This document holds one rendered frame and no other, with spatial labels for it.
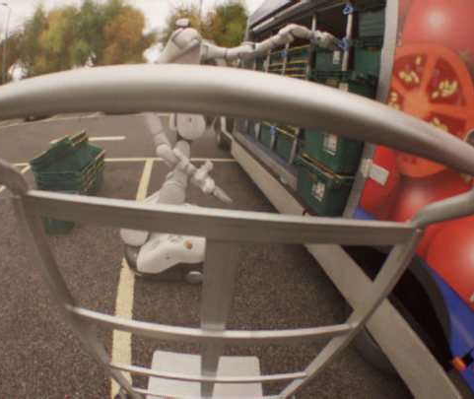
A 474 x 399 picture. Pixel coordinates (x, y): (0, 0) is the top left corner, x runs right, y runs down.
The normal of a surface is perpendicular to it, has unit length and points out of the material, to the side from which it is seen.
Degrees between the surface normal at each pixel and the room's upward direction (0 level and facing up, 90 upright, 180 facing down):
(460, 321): 90
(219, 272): 90
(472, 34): 90
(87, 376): 0
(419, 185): 90
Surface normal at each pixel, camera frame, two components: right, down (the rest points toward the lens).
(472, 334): -0.96, 0.01
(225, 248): 0.04, 0.46
